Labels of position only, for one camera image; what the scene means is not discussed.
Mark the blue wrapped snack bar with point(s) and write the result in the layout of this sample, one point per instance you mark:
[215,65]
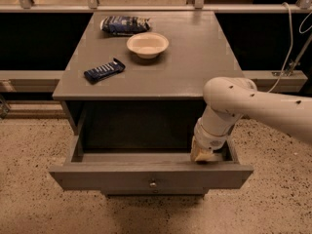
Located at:
[104,71]

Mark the blue snack bag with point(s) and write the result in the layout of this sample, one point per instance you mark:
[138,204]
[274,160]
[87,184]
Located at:
[124,25]

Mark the grey wooden drawer cabinet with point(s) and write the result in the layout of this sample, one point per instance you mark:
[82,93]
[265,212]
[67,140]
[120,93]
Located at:
[153,103]

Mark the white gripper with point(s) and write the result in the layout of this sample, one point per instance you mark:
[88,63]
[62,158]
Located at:
[209,140]

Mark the metal stand leg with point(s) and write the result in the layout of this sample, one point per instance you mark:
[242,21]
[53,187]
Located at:
[288,70]

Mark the white paper bowl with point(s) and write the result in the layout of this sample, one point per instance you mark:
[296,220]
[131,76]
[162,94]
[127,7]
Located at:
[148,45]

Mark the grey bottom drawer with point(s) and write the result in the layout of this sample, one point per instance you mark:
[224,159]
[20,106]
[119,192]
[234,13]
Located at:
[166,191]

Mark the grey top drawer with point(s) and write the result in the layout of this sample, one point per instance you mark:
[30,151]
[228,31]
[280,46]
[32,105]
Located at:
[87,169]

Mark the grey drawer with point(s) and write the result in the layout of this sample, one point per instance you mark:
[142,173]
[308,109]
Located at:
[166,191]
[87,169]

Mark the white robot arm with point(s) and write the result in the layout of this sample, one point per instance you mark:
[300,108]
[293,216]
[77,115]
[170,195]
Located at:
[229,99]

